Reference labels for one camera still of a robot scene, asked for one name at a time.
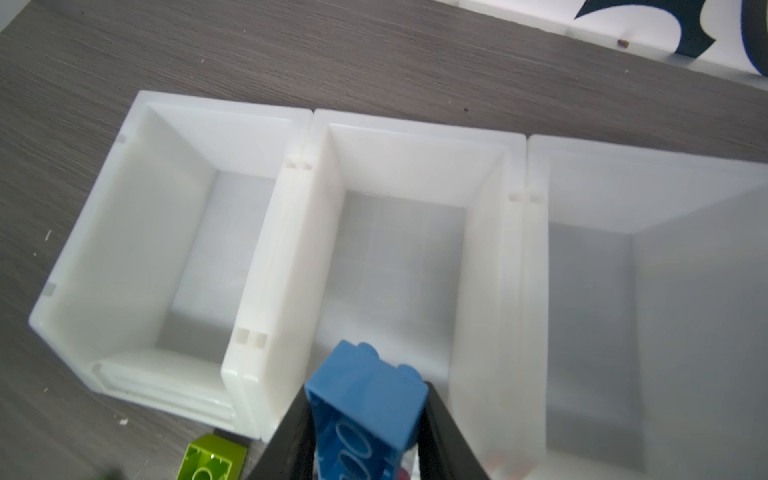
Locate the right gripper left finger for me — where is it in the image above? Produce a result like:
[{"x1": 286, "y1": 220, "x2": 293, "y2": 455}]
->
[{"x1": 245, "y1": 387, "x2": 315, "y2": 480}]

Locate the white bin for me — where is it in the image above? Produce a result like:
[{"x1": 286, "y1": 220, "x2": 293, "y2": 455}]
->
[
  {"x1": 222, "y1": 110, "x2": 548, "y2": 460},
  {"x1": 449, "y1": 133, "x2": 768, "y2": 480},
  {"x1": 29, "y1": 90, "x2": 313, "y2": 439}
]

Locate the middle white bin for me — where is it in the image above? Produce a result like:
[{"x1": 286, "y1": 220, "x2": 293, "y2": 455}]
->
[{"x1": 222, "y1": 110, "x2": 548, "y2": 460}]

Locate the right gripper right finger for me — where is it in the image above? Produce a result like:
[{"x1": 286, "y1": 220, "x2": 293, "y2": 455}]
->
[{"x1": 417, "y1": 382, "x2": 489, "y2": 480}]

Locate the green brick upper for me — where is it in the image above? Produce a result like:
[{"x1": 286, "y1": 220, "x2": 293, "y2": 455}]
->
[{"x1": 176, "y1": 434, "x2": 247, "y2": 480}]

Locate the left white bin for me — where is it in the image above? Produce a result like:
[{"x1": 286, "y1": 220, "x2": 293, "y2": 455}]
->
[{"x1": 29, "y1": 90, "x2": 313, "y2": 439}]

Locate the right white bin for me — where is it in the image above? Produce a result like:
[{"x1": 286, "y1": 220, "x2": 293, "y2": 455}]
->
[{"x1": 449, "y1": 133, "x2": 768, "y2": 480}]

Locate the blue brick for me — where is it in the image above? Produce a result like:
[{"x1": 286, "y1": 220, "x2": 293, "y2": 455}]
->
[{"x1": 304, "y1": 340, "x2": 428, "y2": 479}]

